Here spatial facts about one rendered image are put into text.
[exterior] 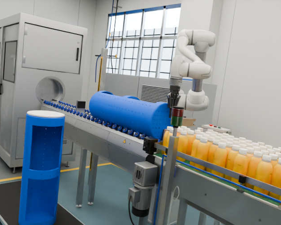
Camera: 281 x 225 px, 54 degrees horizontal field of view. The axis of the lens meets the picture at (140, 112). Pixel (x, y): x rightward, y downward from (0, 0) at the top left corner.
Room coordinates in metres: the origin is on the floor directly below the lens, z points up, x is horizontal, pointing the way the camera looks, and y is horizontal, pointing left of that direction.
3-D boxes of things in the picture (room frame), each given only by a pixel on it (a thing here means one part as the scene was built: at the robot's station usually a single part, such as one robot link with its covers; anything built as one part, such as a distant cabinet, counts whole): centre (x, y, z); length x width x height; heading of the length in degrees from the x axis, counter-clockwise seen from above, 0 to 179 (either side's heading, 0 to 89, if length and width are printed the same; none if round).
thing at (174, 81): (1.99, -0.23, 1.39); 0.09 x 0.09 x 0.06
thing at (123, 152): (2.76, 0.47, 0.79); 2.17 x 0.29 x 0.34; 41
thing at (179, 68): (1.99, -0.24, 1.50); 0.13 x 0.11 x 0.16; 82
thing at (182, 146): (1.71, -0.29, 0.99); 0.07 x 0.07 x 0.18
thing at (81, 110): (2.98, 0.65, 1.00); 0.10 x 0.04 x 0.15; 131
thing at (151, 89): (4.51, -0.09, 0.72); 2.15 x 0.54 x 1.45; 45
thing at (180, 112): (1.45, -0.20, 1.23); 0.06 x 0.06 x 0.04
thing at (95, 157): (2.81, 0.42, 0.31); 0.06 x 0.06 x 0.63; 41
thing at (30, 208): (2.10, 0.72, 0.59); 0.28 x 0.28 x 0.88
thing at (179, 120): (1.45, -0.20, 1.18); 0.06 x 0.06 x 0.05
